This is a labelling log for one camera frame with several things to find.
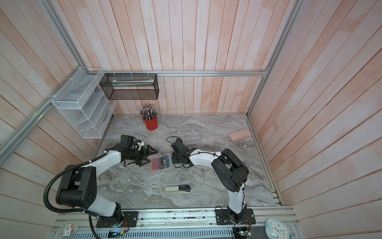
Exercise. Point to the clear acrylic tiered organizer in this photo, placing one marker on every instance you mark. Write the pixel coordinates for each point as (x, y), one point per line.
(189, 134)

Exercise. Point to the black VIP card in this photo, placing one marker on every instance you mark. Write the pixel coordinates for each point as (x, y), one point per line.
(165, 160)

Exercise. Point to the red pencil cup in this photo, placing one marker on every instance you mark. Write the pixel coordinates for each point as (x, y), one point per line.
(151, 124)

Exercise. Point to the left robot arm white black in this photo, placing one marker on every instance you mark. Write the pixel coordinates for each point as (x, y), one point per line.
(78, 185)

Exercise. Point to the pink pencil case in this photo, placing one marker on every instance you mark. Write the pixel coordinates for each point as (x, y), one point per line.
(240, 135)

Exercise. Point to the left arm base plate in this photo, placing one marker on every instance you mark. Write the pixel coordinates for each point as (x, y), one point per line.
(119, 220)

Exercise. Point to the white wall clock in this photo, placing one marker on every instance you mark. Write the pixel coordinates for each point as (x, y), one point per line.
(276, 229)

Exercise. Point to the white wire mesh shelf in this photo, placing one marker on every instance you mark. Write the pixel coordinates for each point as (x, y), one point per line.
(83, 103)

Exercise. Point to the aluminium front rail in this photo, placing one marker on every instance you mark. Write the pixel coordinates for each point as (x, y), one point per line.
(204, 223)

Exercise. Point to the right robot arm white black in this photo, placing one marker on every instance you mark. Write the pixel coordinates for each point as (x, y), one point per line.
(231, 171)

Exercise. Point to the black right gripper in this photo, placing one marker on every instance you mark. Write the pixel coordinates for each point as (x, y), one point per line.
(174, 160)

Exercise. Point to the beige black stapler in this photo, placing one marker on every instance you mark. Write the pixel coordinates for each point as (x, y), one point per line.
(179, 189)

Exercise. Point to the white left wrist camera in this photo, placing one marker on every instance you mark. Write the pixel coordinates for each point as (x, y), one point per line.
(140, 144)

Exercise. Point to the small white label box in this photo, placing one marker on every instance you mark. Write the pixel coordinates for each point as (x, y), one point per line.
(70, 230)

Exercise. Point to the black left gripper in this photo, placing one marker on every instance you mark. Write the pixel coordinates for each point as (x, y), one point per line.
(148, 153)

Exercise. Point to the black mesh wall basket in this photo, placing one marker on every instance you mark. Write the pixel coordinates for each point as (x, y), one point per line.
(130, 86)

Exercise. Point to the bundle of pencils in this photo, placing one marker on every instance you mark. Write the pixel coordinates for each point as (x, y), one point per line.
(148, 112)

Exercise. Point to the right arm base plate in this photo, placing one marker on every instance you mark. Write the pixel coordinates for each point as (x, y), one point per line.
(228, 217)

